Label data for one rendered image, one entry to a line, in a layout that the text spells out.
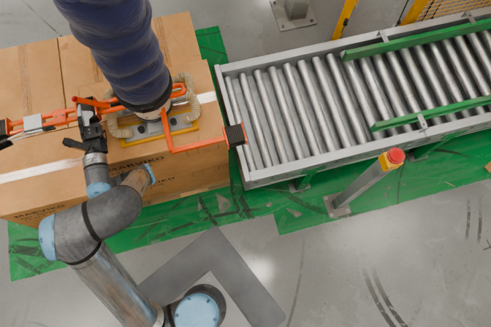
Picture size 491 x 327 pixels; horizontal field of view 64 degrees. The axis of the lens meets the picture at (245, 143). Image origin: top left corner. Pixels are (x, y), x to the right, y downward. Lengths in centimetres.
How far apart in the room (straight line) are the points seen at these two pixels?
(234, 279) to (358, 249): 109
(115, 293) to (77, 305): 142
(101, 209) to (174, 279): 80
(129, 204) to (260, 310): 88
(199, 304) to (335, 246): 133
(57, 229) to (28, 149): 130
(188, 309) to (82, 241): 53
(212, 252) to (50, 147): 107
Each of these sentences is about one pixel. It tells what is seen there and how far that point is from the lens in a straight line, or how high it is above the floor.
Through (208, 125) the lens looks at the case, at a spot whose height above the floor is 94.
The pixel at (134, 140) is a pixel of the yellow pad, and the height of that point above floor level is 97.
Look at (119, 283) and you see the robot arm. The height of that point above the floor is 130.
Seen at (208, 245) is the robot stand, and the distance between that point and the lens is 183.
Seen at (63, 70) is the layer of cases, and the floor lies 54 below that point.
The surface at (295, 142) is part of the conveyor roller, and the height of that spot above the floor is 55.
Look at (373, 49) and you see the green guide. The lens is 244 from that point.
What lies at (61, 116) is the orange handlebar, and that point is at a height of 109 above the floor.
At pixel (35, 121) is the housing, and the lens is 179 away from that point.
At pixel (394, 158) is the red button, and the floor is 104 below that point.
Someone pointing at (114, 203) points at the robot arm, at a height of 151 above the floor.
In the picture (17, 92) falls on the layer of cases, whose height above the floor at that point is 54.
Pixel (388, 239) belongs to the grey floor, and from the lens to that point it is 275.
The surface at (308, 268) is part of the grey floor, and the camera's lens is 260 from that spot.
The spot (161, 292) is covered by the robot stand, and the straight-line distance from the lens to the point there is 184.
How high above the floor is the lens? 256
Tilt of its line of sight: 70 degrees down
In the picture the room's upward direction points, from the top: 3 degrees clockwise
